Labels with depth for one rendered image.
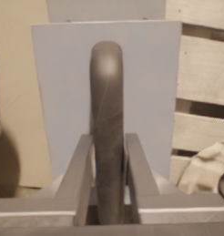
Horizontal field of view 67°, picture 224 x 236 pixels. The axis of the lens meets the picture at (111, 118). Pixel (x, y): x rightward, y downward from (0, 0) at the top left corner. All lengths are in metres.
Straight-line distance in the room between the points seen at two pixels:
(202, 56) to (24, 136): 0.61
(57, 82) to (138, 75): 0.08
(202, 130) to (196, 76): 0.15
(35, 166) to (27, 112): 0.21
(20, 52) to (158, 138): 0.53
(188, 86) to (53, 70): 0.37
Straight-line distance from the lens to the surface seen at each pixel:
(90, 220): 0.31
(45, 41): 0.18
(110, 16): 0.23
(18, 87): 0.65
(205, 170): 0.56
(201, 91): 0.50
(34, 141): 0.69
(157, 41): 0.18
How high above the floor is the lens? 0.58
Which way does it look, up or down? 73 degrees down
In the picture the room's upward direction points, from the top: 179 degrees clockwise
